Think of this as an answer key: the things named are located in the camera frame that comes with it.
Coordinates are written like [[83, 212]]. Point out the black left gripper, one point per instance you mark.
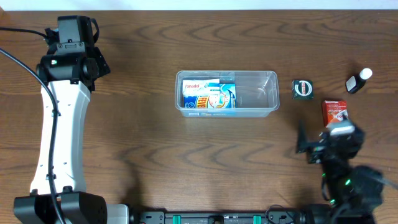
[[95, 68]]

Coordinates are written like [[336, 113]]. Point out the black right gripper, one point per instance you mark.
[[318, 150]]

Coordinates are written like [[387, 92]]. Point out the blue fever patch box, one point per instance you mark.
[[224, 99]]

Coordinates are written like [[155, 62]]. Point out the white Panadol caplets box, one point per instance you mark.
[[200, 87]]

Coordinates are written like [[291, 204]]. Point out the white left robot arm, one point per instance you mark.
[[58, 191]]

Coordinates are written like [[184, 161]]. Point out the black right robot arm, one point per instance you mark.
[[353, 192]]

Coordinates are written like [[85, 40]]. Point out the clear plastic container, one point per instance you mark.
[[257, 93]]

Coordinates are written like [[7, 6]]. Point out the red medicine box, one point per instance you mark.
[[334, 111]]

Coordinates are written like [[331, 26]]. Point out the green Zam-Buk box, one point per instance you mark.
[[302, 90]]

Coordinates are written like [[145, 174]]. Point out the dark bottle white cap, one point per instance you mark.
[[356, 82]]

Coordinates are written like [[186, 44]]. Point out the black mounting rail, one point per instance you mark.
[[278, 216]]

